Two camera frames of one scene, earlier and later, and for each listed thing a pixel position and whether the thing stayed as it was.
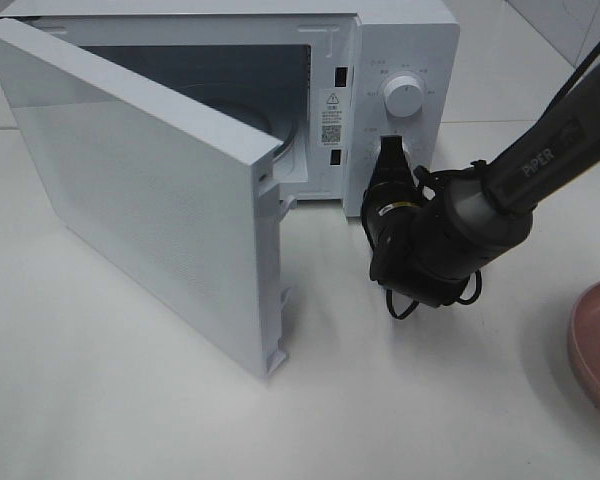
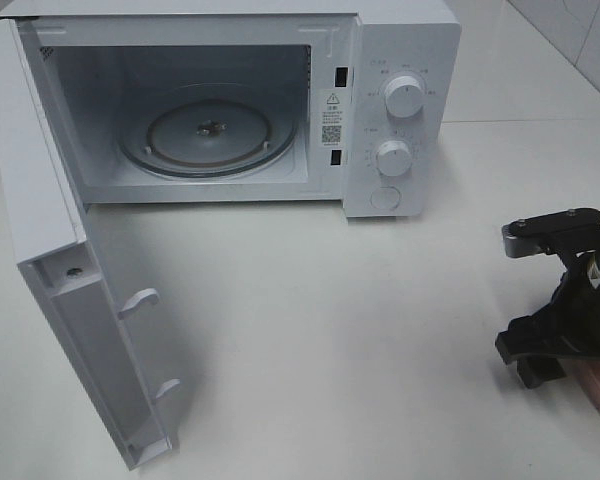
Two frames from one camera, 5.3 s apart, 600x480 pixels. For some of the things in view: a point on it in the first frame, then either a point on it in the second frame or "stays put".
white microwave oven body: [324, 82] stays put
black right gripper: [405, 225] → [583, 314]
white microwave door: [169, 196] → [48, 235]
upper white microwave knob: [403, 96] stays put
